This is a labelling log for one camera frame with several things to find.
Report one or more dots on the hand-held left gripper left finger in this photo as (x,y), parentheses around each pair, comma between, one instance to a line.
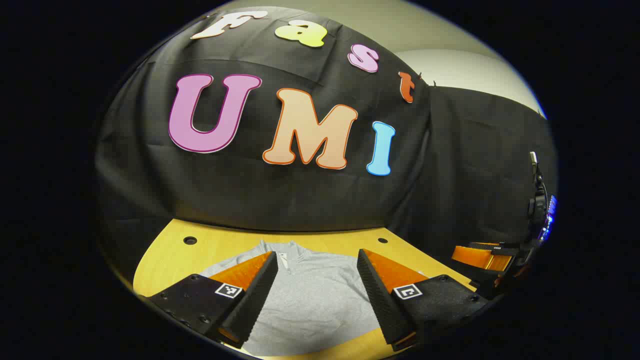
(257,295)

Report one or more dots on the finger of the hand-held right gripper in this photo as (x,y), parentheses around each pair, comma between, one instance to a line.
(480,256)

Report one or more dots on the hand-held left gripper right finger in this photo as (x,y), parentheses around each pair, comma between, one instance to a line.
(382,300)

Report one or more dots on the grey zip-neck sweatshirt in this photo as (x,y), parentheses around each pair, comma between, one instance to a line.
(310,300)

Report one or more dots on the black backdrop cloth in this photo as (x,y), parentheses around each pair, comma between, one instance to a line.
(300,200)

